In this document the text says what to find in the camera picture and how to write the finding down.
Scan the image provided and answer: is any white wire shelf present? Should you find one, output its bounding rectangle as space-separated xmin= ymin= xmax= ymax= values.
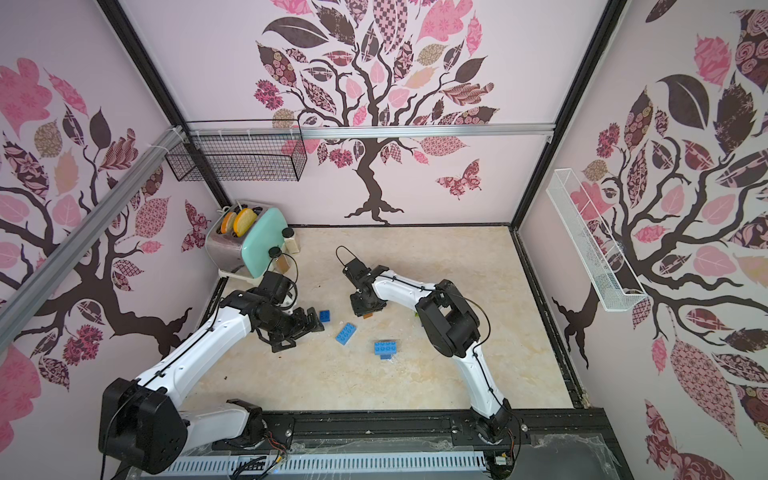
xmin=546 ymin=169 xmax=648 ymax=312

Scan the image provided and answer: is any brown spice jar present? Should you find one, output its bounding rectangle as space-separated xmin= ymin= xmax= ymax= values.
xmin=268 ymin=246 xmax=290 ymax=274

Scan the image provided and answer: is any black corner frame post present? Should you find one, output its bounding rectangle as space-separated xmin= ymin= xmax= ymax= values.
xmin=509 ymin=0 xmax=629 ymax=233

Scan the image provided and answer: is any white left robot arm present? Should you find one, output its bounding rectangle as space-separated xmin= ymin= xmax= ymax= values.
xmin=98 ymin=272 xmax=324 ymax=474

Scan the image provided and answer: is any black wire basket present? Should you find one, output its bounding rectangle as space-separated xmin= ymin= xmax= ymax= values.
xmin=165 ymin=117 xmax=308 ymax=182

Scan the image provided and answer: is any light blue long lego brick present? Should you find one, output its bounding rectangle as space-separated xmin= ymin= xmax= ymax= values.
xmin=335 ymin=323 xmax=357 ymax=345

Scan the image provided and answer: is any mint green toaster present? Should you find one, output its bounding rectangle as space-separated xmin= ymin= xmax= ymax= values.
xmin=204 ymin=200 xmax=288 ymax=284

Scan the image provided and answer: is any aluminium rail wall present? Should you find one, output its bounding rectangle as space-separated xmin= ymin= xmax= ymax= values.
xmin=1 ymin=126 xmax=182 ymax=349
xmin=190 ymin=123 xmax=555 ymax=139

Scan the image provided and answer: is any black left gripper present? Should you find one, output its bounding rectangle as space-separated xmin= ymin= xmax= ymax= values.
xmin=256 ymin=307 xmax=323 ymax=352

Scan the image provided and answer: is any aluminium rail left wall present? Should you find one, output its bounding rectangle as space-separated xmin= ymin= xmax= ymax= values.
xmin=1 ymin=126 xmax=182 ymax=349

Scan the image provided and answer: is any aluminium rail back wall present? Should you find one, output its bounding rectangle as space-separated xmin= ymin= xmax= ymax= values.
xmin=190 ymin=123 xmax=555 ymax=139

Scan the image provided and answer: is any pale spice jar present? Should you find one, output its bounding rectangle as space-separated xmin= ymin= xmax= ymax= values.
xmin=281 ymin=227 xmax=300 ymax=255

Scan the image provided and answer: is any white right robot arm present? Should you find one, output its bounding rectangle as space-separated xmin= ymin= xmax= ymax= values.
xmin=342 ymin=258 xmax=513 ymax=444

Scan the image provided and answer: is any white cable duct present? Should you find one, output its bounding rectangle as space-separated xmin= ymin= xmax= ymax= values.
xmin=162 ymin=451 xmax=487 ymax=479

